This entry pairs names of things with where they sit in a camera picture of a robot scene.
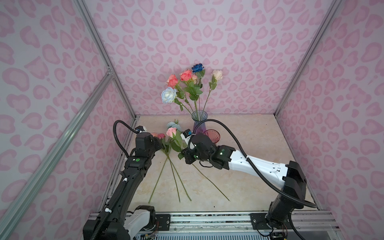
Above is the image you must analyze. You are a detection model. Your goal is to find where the left corner aluminium post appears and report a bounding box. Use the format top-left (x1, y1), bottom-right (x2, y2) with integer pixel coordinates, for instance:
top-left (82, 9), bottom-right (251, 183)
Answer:
top-left (74, 0), bottom-right (137, 120)

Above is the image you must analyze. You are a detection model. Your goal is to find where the cream pink rose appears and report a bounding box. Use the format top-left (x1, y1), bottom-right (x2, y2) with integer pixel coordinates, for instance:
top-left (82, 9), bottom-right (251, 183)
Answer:
top-left (203, 70), bottom-right (223, 111)

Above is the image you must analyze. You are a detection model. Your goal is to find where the purple blue glass vase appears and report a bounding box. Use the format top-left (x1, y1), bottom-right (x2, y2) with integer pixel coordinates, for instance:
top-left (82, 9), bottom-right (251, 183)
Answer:
top-left (192, 110), bottom-right (208, 134)

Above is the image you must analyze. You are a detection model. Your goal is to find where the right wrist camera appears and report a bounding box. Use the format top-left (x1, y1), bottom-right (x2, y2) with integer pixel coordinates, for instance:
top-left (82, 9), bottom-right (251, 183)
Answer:
top-left (181, 129), bottom-right (193, 145)

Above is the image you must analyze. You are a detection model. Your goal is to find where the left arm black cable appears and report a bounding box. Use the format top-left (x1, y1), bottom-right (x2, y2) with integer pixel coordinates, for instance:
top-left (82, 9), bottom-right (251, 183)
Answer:
top-left (112, 119), bottom-right (140, 158)

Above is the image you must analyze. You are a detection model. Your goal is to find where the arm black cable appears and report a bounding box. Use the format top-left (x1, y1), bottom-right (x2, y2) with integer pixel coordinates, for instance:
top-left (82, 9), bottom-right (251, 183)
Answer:
top-left (187, 119), bottom-right (318, 209)
top-left (112, 119), bottom-right (140, 158)

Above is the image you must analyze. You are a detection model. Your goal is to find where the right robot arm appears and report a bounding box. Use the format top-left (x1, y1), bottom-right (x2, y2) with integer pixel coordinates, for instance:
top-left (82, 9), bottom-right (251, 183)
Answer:
top-left (181, 130), bottom-right (307, 228)

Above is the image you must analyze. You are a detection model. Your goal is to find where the pink rosebud stem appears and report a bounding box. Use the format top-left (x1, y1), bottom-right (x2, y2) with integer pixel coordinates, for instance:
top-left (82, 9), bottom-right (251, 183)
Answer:
top-left (165, 127), bottom-right (231, 202)

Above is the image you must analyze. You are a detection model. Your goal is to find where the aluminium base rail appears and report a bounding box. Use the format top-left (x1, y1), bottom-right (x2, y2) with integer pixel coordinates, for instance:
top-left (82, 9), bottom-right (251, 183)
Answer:
top-left (80, 211), bottom-right (345, 240)

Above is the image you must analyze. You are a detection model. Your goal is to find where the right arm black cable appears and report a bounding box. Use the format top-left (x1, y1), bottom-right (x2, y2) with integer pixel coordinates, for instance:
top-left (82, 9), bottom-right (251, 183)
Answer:
top-left (187, 119), bottom-right (318, 209)

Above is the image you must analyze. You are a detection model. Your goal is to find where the red grey glass vase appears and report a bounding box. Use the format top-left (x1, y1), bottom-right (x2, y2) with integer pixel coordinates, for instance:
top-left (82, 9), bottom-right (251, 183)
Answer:
top-left (204, 129), bottom-right (221, 144)

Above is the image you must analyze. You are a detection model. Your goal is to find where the dark blue rose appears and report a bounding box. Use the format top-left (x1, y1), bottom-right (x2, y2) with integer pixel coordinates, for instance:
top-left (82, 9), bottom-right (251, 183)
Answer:
top-left (192, 63), bottom-right (206, 80)

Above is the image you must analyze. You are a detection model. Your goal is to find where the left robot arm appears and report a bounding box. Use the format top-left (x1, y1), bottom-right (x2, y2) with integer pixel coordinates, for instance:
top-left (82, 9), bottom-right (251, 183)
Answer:
top-left (83, 132), bottom-right (162, 240)

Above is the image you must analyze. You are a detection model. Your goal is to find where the peach peony stem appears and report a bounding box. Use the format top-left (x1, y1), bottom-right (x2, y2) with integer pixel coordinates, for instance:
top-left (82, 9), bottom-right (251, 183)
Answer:
top-left (148, 134), bottom-right (170, 204)

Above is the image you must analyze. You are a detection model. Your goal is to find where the right aluminium frame post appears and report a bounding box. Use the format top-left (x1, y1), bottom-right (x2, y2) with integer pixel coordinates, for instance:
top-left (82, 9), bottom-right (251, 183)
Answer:
top-left (274, 0), bottom-right (344, 119)

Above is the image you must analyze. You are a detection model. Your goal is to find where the pink red rose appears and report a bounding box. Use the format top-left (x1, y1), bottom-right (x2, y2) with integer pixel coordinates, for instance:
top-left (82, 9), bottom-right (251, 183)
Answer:
top-left (167, 75), bottom-right (193, 113)
top-left (180, 70), bottom-right (203, 111)

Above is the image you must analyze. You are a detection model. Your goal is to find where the pale blue carnation stem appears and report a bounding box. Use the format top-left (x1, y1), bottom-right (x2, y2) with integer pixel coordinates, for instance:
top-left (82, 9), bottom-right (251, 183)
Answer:
top-left (166, 120), bottom-right (192, 202)

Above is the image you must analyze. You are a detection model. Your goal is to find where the left aluminium frame bar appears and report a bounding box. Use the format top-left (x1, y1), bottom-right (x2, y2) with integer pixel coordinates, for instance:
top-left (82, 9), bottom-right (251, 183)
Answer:
top-left (1, 73), bottom-right (115, 240)

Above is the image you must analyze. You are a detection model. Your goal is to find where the white blue rose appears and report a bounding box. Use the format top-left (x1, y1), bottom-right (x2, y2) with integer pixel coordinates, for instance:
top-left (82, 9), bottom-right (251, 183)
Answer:
top-left (161, 87), bottom-right (192, 114)

